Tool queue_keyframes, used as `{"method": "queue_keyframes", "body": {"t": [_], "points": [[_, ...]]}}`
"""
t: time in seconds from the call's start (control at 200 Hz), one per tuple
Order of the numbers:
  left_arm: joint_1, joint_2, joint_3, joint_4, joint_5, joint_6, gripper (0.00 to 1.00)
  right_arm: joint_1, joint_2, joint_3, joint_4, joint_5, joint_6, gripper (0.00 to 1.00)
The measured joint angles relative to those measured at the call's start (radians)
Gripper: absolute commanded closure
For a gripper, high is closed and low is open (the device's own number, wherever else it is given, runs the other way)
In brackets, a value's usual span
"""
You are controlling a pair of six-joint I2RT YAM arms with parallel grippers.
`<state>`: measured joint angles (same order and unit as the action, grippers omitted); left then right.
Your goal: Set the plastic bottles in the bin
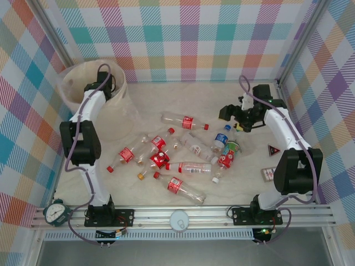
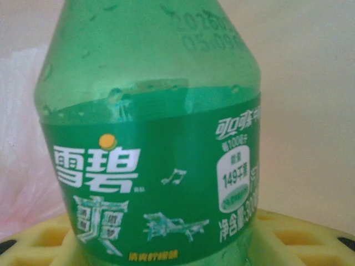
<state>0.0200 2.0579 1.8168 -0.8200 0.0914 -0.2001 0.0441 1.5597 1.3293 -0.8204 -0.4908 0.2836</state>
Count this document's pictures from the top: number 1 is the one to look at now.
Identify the blue cap blue label bottle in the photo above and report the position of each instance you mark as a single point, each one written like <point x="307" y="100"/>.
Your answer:
<point x="220" y="138"/>

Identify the green red colourful label bottle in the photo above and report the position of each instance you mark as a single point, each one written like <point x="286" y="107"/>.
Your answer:
<point x="228" y="155"/>

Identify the clear bottle white label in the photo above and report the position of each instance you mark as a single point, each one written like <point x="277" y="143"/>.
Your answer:
<point x="197" y="149"/>

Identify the small clear bottle white cap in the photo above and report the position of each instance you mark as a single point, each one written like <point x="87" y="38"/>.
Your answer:
<point x="217" y="176"/>

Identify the clear Coke bottle red cap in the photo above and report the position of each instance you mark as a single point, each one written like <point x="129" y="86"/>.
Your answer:
<point x="175" y="185"/>
<point x="158" y="142"/>
<point x="172" y="117"/>
<point x="126" y="154"/>

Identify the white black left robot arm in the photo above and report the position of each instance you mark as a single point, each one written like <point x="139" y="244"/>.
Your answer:
<point x="88" y="108"/>

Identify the round light wooden bin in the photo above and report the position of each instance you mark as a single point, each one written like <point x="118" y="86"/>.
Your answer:
<point x="75" y="83"/>

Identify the black red triangle sign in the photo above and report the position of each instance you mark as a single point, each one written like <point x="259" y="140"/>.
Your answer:
<point x="274" y="150"/>

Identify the playing card box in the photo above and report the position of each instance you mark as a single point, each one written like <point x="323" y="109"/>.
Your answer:
<point x="268" y="174"/>

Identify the orange cap red-black label bottle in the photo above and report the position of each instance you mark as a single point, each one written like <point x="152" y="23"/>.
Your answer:
<point x="159" y="160"/>

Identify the black connector board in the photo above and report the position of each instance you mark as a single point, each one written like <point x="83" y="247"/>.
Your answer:
<point x="105" y="235"/>
<point x="263" y="232"/>

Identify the white round puck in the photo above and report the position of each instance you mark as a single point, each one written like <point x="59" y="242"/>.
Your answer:
<point x="177" y="217"/>

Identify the green alarm clock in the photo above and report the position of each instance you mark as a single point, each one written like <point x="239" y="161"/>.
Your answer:
<point x="55" y="214"/>

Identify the aluminium frame post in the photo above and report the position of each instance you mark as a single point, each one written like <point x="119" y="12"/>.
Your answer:
<point x="305" y="38"/>
<point x="52" y="30"/>

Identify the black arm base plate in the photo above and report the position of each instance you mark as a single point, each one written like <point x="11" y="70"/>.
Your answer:
<point x="238" y="216"/>
<point x="124" y="216"/>

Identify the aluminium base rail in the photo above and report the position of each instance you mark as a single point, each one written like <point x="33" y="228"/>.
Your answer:
<point x="155" y="214"/>

